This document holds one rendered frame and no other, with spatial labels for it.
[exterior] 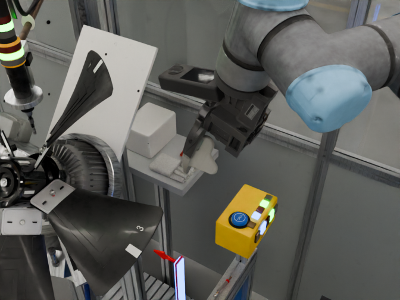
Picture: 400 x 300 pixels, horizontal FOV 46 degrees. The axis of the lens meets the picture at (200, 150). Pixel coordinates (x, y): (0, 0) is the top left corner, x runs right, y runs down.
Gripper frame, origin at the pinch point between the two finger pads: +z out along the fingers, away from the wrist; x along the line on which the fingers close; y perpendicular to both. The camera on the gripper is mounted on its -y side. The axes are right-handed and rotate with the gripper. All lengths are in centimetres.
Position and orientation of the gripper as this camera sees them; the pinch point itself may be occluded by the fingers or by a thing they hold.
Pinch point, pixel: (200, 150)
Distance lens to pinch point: 78.8
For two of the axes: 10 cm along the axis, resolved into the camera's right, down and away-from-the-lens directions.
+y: 7.9, 5.7, -2.1
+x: 5.8, -5.9, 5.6
